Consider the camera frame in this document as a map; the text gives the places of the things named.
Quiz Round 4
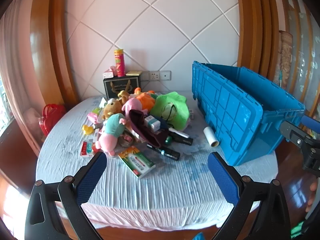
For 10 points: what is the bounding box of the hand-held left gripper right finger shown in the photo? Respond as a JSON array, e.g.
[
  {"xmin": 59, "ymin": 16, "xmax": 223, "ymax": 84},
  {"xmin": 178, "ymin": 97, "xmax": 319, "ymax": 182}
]
[{"xmin": 207, "ymin": 151, "xmax": 292, "ymax": 240}]

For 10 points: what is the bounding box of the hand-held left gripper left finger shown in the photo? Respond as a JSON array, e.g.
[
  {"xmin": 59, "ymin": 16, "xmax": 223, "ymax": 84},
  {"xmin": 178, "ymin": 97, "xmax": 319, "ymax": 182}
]
[{"xmin": 24, "ymin": 151, "xmax": 108, "ymax": 240}]

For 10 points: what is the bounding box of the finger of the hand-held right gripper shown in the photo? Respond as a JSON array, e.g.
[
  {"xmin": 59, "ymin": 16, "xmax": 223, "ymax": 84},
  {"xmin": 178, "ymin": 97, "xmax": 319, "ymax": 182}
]
[
  {"xmin": 301, "ymin": 116, "xmax": 320, "ymax": 131},
  {"xmin": 279, "ymin": 120, "xmax": 313, "ymax": 147}
]

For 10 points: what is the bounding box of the red teal white box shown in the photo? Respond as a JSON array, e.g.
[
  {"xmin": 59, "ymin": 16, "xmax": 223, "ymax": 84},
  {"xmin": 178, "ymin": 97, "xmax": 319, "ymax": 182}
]
[{"xmin": 80, "ymin": 141, "xmax": 97, "ymax": 157}]

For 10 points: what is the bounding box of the pink pig plush teal dress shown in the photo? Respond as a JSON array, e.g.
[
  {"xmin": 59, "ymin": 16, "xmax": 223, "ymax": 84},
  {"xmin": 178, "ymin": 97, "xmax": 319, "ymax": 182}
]
[{"xmin": 95, "ymin": 113, "xmax": 127, "ymax": 156}]

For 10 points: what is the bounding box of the white lint roller refill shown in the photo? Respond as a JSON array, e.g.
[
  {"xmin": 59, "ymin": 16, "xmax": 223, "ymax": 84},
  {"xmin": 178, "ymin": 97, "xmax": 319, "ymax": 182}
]
[{"xmin": 203, "ymin": 126, "xmax": 220, "ymax": 147}]

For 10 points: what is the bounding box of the brown bear plush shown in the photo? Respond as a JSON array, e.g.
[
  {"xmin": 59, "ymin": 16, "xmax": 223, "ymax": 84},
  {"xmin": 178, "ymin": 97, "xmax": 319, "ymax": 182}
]
[{"xmin": 103, "ymin": 90, "xmax": 131, "ymax": 120}]

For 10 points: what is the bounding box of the blue plastic storage container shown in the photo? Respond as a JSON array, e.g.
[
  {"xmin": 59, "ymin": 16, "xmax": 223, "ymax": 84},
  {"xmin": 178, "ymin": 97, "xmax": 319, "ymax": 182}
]
[{"xmin": 192, "ymin": 60, "xmax": 306, "ymax": 167}]

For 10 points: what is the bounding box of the green frog plush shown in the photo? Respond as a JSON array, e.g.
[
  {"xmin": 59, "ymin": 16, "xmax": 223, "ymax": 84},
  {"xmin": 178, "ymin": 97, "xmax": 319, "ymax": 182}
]
[{"xmin": 150, "ymin": 92, "xmax": 190, "ymax": 132}]

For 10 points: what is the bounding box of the orange pink plush toy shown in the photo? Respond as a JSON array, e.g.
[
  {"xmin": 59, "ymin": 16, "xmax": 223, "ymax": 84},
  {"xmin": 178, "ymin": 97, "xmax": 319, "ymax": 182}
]
[{"xmin": 122, "ymin": 91, "xmax": 157, "ymax": 117}]

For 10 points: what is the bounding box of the person's right hand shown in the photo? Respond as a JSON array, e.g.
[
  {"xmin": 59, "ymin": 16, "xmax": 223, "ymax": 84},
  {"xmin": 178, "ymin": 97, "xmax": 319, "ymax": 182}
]
[{"xmin": 305, "ymin": 180, "xmax": 320, "ymax": 213}]

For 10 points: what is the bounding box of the green white medicine box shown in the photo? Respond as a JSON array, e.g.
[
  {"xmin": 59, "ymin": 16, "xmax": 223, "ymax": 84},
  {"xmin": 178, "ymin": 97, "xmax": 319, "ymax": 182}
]
[{"xmin": 117, "ymin": 146, "xmax": 156, "ymax": 179}]

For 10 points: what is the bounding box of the black cosmetic tube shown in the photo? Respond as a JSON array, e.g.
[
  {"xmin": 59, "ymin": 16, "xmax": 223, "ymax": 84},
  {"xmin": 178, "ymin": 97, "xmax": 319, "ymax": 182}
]
[{"xmin": 171, "ymin": 133, "xmax": 194, "ymax": 146}]

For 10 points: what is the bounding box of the black marker pen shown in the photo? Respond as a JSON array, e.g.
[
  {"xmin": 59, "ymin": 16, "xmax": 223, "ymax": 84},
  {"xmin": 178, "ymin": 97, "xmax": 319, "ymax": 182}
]
[{"xmin": 147, "ymin": 143, "xmax": 181, "ymax": 161}]

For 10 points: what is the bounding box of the white tube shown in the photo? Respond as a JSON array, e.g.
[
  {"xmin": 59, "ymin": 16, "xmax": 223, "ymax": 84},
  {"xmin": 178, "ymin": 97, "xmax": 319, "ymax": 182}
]
[{"xmin": 168, "ymin": 127, "xmax": 190, "ymax": 138}]

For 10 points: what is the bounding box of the frosted glass sliding door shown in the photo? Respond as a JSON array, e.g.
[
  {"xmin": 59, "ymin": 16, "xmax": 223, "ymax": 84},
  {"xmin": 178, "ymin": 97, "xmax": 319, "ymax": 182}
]
[{"xmin": 285, "ymin": 0, "xmax": 320, "ymax": 120}]

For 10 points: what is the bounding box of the rolled red patterned rug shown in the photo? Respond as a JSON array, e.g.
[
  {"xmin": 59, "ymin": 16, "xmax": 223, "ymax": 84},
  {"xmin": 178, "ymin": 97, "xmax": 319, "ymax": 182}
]
[{"xmin": 274, "ymin": 30, "xmax": 293, "ymax": 88}]

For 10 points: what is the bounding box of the dark maroon cloth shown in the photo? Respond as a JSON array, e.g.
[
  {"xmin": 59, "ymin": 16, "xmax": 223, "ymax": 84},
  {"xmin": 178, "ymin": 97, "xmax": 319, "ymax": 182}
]
[{"xmin": 128, "ymin": 110, "xmax": 171, "ymax": 148}]

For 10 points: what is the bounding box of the red handbag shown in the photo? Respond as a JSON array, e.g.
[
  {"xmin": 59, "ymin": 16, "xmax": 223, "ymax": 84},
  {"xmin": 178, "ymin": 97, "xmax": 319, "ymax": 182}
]
[{"xmin": 39, "ymin": 103, "xmax": 67, "ymax": 137}]

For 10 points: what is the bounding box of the green cloth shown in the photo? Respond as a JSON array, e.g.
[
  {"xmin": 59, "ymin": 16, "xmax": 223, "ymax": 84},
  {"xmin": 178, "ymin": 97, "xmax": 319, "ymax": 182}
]
[{"xmin": 291, "ymin": 221, "xmax": 305, "ymax": 238}]

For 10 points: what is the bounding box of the small teal white box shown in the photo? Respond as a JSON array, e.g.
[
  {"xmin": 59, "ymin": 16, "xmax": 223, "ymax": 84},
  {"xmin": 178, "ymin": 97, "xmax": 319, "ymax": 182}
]
[{"xmin": 144, "ymin": 116, "xmax": 161, "ymax": 132}]

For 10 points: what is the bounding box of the black gift box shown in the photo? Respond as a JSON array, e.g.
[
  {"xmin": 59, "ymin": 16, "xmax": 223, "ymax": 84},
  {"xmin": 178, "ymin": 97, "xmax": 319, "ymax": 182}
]
[{"xmin": 103, "ymin": 76, "xmax": 142, "ymax": 100}]

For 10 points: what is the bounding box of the small white pink box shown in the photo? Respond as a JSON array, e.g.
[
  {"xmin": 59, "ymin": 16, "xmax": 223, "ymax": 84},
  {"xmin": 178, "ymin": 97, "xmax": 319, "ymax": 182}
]
[{"xmin": 103, "ymin": 66, "xmax": 118, "ymax": 79}]

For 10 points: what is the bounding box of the red yellow snack tube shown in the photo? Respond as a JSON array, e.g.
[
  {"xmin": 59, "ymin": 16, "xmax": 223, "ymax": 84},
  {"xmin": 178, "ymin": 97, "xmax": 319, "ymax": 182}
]
[{"xmin": 114, "ymin": 49, "xmax": 126, "ymax": 78}]

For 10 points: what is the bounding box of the pink sheer curtain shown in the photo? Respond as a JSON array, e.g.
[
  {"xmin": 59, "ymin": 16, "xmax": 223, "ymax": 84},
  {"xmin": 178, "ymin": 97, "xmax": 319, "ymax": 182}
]
[{"xmin": 0, "ymin": 4, "xmax": 34, "ymax": 135}]

